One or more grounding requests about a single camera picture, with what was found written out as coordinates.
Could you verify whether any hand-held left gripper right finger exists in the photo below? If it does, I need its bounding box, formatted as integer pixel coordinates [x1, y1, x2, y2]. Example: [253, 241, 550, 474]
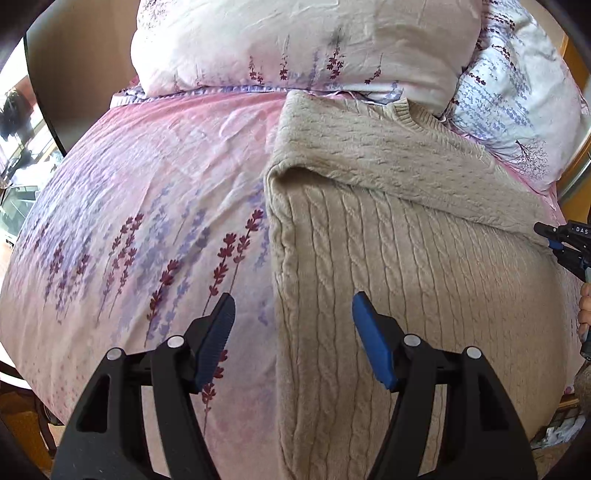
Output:
[352, 291, 539, 480]

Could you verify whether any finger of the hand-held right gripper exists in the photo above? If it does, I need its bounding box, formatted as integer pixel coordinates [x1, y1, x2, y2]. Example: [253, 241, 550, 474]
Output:
[534, 222, 565, 254]

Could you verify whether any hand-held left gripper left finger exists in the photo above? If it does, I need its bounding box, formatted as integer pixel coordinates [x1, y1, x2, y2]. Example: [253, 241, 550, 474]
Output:
[52, 292, 236, 480]

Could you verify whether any beige cable-knit sweater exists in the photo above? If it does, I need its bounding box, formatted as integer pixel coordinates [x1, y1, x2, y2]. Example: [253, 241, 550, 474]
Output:
[264, 90, 583, 480]

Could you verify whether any person's right hand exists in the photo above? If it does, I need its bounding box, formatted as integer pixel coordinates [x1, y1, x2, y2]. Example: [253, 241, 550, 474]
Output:
[578, 281, 591, 340]

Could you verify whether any pink floral bed sheet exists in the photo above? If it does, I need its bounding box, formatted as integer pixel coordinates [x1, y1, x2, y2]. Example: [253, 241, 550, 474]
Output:
[0, 85, 568, 480]

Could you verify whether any white floral pillow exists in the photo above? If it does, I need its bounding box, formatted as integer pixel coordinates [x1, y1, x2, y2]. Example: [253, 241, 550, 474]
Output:
[445, 0, 585, 193]

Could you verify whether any dark headboard panel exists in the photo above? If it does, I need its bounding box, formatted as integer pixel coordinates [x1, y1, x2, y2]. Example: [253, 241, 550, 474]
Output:
[24, 0, 149, 157]

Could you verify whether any pink floral pillow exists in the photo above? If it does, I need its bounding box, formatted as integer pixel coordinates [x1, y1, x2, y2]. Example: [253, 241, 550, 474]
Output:
[130, 0, 483, 104]

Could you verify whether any wooden bed frame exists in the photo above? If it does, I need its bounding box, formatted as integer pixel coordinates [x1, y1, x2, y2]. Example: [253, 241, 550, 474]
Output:
[551, 34, 591, 208]

